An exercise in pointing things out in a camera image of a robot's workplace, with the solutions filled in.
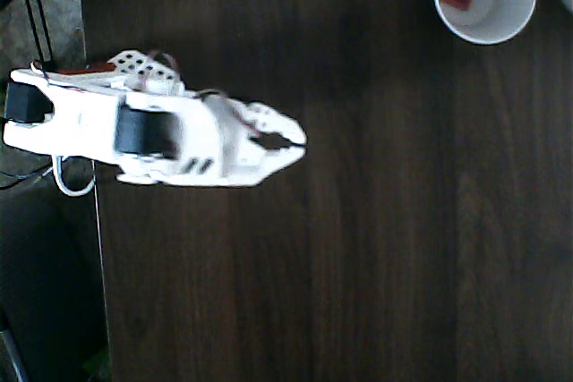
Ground white cable loop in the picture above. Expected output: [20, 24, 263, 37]
[50, 154, 98, 198]

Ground black metal frame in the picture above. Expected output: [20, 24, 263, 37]
[0, 0, 62, 68]

